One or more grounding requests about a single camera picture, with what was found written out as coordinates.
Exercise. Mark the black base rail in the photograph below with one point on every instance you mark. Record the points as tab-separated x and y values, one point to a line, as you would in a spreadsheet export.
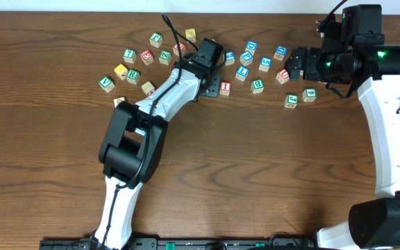
281	242

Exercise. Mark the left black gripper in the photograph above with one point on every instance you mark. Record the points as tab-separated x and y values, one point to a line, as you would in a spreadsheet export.
212	85

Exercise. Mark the green letter B block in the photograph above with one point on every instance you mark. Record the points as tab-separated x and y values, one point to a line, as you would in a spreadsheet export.
257	86

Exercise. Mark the yellow letter K block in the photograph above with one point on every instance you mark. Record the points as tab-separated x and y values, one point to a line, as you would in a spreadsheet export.
121	71

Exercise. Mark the green letter J block right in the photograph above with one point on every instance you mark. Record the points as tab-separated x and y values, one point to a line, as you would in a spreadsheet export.
291	101

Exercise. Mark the natural block red edge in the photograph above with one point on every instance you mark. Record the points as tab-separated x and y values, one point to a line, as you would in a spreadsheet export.
148	88

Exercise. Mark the green letter Z block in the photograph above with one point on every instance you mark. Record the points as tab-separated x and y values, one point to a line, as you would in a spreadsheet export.
165	57

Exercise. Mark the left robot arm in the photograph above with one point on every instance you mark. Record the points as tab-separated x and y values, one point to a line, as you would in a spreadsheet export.
133	144

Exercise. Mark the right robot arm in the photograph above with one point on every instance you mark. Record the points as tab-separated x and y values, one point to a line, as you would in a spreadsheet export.
354	53

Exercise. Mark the red letter U block left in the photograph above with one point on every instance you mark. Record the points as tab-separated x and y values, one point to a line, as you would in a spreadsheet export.
179	49

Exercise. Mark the natural wooden picture block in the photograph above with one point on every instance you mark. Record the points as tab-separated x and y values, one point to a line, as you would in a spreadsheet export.
117	101

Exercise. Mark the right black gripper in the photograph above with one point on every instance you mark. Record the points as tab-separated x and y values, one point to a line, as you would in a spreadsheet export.
299	62

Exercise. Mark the green number 4 block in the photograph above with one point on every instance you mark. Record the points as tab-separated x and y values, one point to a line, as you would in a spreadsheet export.
309	94

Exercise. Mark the red letter U block right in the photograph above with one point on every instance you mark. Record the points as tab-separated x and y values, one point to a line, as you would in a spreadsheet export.
282	76

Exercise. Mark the blue letter D block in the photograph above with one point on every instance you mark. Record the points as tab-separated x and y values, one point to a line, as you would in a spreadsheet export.
251	47

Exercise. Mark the green letter j block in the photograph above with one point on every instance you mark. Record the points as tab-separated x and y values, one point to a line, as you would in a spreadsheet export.
156	40
291	101

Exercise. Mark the green letter V block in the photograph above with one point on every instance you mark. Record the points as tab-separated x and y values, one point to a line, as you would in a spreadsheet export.
107	84

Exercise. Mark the green letter J block top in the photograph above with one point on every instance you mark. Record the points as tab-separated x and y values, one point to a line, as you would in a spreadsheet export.
156	40

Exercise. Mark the yellow block top row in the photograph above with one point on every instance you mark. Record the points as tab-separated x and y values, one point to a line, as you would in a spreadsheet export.
191	35

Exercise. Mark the red letter I block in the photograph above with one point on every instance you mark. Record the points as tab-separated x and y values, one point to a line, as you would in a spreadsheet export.
225	88

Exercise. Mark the blue number 5 block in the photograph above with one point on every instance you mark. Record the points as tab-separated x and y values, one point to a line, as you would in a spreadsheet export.
265	64

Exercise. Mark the red letter u block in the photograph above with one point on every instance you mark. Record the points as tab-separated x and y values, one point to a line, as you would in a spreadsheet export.
282	76
179	49

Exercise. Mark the red letter E block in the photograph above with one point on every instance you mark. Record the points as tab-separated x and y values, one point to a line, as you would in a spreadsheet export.
147	57

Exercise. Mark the green number 7 block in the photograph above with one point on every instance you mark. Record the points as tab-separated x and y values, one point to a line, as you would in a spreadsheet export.
129	56

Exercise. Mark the green letter R block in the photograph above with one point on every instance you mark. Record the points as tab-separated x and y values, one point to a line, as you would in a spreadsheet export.
133	76

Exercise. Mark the blue letter P block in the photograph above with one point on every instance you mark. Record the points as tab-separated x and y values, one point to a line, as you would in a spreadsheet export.
246	58

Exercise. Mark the blue number 2 block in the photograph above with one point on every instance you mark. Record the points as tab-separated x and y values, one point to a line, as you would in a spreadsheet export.
229	58

